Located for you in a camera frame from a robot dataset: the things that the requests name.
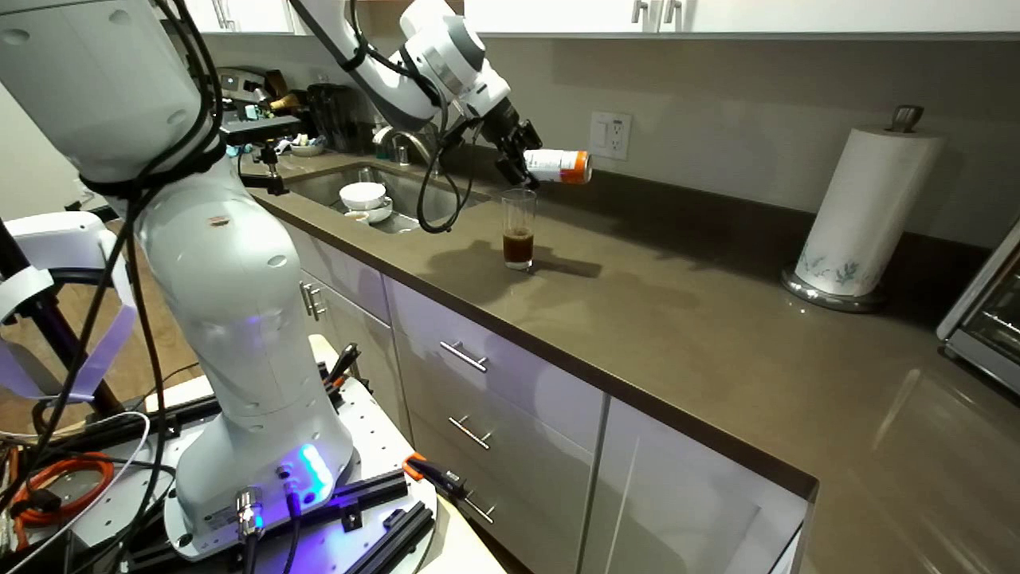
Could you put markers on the steel kitchen sink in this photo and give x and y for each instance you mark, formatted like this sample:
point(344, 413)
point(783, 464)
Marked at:
point(400, 192)

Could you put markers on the small white dish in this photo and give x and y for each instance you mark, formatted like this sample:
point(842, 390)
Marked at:
point(306, 145)

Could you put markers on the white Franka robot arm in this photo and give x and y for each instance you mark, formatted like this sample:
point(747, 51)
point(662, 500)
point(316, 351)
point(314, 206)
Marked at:
point(234, 318)

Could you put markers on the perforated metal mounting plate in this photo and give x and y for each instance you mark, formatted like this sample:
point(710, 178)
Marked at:
point(371, 425)

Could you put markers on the white bowl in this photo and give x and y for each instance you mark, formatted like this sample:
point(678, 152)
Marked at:
point(364, 195)

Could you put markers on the small dark cup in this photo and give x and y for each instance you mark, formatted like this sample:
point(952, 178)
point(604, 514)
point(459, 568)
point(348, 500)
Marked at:
point(518, 245)

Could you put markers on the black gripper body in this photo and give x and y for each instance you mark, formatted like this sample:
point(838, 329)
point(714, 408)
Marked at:
point(509, 125)

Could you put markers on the black coffee machine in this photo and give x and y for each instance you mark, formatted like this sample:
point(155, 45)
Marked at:
point(332, 121)

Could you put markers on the white sink cabinet front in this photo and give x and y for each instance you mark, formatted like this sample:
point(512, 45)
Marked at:
point(352, 318)

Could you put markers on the metal paper towel holder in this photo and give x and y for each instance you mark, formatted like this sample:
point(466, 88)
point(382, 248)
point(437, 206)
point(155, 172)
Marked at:
point(814, 294)

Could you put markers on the tall clear glass cup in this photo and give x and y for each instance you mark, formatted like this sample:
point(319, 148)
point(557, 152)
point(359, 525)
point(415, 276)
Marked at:
point(518, 216)

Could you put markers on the white wall outlet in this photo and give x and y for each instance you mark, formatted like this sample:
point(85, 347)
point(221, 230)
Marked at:
point(85, 195)

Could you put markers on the white switch outlet plate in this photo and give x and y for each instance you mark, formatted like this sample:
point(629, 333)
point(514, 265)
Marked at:
point(611, 134)

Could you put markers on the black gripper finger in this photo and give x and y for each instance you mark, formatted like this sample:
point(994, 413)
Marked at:
point(512, 170)

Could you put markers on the black metal rail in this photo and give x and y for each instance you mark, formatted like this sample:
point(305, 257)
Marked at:
point(400, 529)
point(159, 416)

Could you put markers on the chrome sink faucet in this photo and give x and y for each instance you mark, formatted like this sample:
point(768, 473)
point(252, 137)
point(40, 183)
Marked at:
point(408, 145)

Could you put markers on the white orange drink can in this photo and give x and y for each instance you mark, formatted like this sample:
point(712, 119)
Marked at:
point(559, 168)

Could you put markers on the black stand leg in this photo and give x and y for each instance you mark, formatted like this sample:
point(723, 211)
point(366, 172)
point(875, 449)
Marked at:
point(66, 338)

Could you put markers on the white drawer front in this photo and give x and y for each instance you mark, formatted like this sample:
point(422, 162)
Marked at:
point(451, 480)
point(431, 398)
point(426, 334)

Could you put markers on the black orange bar clamp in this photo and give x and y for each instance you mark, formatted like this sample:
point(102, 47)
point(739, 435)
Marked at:
point(434, 477)
point(342, 363)

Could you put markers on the white curved frame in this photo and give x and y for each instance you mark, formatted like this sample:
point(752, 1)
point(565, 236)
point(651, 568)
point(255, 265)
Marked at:
point(50, 228)

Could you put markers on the white paper towel roll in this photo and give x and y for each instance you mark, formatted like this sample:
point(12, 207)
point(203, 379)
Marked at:
point(864, 211)

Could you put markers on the long white upper cabinet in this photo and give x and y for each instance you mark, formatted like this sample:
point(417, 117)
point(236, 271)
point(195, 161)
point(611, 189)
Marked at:
point(798, 12)

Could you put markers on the silver toaster oven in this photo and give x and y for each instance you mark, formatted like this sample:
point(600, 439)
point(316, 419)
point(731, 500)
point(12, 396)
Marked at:
point(990, 318)

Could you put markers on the wide white cabinet door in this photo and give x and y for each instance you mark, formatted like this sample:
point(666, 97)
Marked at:
point(689, 511)

